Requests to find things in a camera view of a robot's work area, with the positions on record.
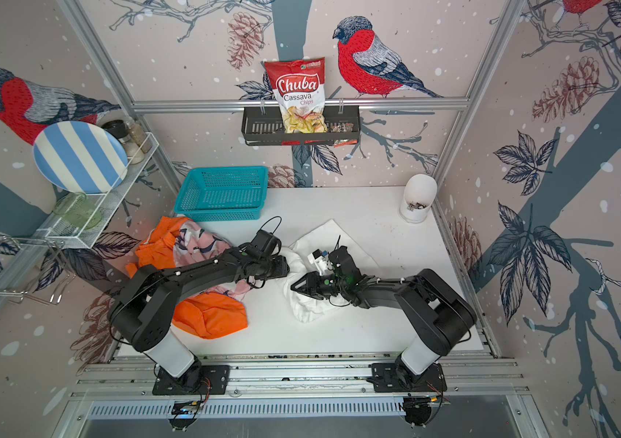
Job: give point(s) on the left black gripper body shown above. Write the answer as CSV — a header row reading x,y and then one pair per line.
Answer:
x,y
272,268

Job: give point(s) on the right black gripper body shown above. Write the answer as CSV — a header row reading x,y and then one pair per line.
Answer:
x,y
326,286

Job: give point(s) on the white shorts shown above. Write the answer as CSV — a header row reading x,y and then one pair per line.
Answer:
x,y
301,258

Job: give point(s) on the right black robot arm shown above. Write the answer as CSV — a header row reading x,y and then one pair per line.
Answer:
x,y
440,317

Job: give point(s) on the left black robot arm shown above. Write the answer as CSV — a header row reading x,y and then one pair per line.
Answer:
x,y
143,311

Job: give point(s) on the pink patterned garment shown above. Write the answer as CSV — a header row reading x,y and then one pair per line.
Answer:
x,y
193,244

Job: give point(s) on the orange garment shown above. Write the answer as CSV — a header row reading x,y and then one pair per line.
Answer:
x,y
206,315

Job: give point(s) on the teal plastic basket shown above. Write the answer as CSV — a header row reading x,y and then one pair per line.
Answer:
x,y
212,194

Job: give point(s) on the white ceramic holder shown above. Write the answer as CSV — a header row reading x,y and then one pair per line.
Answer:
x,y
418,197

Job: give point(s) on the dark lid spice jar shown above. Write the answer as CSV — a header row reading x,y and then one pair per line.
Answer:
x,y
118,129

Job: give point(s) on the clear spice jar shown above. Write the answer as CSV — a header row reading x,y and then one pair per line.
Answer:
x,y
139,136

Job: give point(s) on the red Chuba chips bag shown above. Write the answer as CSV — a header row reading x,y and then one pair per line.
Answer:
x,y
298,87

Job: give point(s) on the green glass cup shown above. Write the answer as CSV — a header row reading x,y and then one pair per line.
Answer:
x,y
78,211

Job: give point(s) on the blue striped plate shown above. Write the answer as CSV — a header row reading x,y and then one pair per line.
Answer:
x,y
79,157

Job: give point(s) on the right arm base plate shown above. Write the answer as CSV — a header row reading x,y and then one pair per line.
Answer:
x,y
395,377

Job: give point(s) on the aluminium mounting rail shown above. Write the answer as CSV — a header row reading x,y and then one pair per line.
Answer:
x,y
256,377

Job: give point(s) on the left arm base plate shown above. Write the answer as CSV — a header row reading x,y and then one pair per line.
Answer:
x,y
200,380

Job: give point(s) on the black wall shelf basket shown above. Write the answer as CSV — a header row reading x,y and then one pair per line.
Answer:
x,y
336,126

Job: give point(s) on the white wire wall rack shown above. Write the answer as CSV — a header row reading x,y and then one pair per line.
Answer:
x,y
65,252

